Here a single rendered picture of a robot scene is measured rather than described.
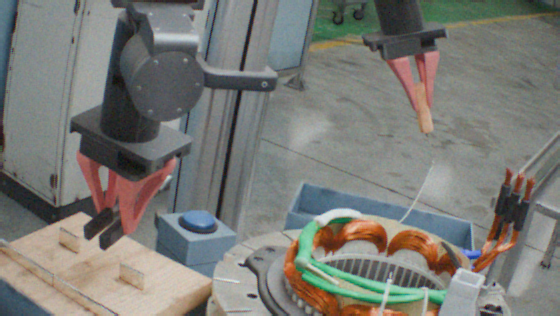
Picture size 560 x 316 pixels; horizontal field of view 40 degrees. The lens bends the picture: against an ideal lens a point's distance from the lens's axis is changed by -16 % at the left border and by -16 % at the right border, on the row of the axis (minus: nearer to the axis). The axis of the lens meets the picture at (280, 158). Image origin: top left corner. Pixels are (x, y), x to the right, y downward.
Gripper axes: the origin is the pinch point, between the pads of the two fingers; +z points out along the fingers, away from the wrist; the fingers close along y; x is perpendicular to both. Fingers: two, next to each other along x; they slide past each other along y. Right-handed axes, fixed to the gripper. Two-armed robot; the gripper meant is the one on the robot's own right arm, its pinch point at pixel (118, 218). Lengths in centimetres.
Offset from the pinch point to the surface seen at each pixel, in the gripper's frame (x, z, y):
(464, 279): 8.3, -4.2, 30.7
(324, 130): 361, 146, -120
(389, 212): 45.2, 11.8, 11.9
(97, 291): -2.3, 8.0, -0.4
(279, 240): 18.3, 5.9, 8.5
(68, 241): 2.0, 7.8, -8.0
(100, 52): 171, 65, -137
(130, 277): 1.8, 7.3, 0.9
